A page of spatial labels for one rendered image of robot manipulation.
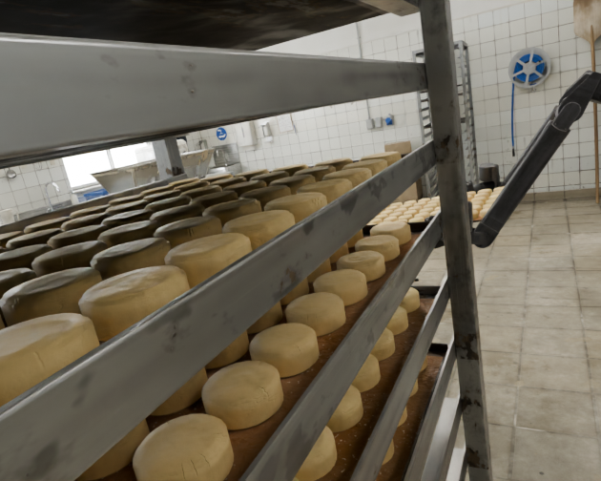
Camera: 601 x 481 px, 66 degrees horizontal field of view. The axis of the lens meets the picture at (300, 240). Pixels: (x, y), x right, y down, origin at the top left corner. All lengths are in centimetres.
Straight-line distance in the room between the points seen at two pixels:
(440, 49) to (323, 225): 36
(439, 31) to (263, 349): 42
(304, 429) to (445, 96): 43
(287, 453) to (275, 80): 19
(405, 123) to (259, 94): 578
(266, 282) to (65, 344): 9
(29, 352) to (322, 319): 24
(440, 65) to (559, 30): 522
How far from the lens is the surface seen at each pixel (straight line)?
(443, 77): 60
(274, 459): 25
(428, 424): 55
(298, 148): 656
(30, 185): 552
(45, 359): 19
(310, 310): 38
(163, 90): 18
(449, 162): 60
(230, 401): 29
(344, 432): 43
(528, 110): 581
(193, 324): 18
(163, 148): 80
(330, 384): 30
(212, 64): 21
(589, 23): 576
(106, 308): 22
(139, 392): 17
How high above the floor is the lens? 139
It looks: 15 degrees down
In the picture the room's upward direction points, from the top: 11 degrees counter-clockwise
